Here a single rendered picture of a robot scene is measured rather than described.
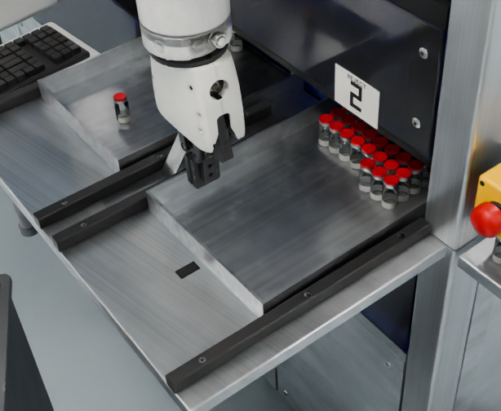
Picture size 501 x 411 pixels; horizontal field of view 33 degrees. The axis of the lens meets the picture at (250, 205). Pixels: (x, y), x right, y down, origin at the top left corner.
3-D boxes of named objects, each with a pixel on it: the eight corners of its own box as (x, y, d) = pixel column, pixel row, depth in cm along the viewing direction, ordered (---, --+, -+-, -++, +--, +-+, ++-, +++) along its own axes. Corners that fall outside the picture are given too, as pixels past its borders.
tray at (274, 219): (333, 112, 132) (333, 93, 130) (458, 198, 116) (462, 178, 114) (148, 209, 118) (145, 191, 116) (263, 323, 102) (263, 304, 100)
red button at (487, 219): (486, 214, 101) (491, 188, 98) (512, 232, 98) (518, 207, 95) (464, 228, 99) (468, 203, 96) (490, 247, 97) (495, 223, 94)
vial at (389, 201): (389, 196, 117) (391, 171, 114) (401, 205, 116) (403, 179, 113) (378, 204, 116) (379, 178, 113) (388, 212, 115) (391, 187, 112)
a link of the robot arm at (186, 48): (251, 16, 76) (253, 45, 78) (197, -20, 82) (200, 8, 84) (173, 50, 73) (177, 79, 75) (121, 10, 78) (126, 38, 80)
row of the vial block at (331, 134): (326, 135, 127) (326, 111, 124) (413, 197, 117) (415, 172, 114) (315, 142, 127) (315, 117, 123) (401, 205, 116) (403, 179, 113)
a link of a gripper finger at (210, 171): (229, 140, 85) (233, 189, 90) (211, 125, 87) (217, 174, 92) (203, 153, 84) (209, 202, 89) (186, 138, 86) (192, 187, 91)
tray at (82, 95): (212, 24, 153) (210, 6, 150) (303, 89, 137) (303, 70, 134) (42, 98, 139) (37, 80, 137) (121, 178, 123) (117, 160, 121)
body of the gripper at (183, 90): (252, 41, 77) (257, 137, 85) (190, -3, 83) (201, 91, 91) (183, 72, 74) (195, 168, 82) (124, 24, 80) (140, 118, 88)
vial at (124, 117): (126, 113, 134) (122, 91, 131) (134, 120, 133) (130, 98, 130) (114, 119, 133) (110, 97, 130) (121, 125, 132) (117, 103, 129)
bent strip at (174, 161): (184, 161, 125) (180, 129, 121) (196, 170, 124) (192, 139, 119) (100, 201, 120) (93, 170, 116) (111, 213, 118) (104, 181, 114)
